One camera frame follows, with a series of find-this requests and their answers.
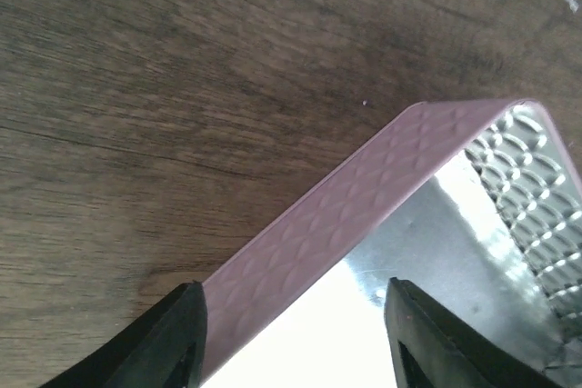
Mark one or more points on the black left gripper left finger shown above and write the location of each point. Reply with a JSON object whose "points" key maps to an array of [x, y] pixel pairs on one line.
{"points": [[164, 347]]}

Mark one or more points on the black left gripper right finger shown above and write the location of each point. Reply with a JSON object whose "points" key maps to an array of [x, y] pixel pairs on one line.
{"points": [[501, 334]]}

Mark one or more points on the pink tray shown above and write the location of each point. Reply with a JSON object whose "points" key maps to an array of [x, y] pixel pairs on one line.
{"points": [[444, 195]]}

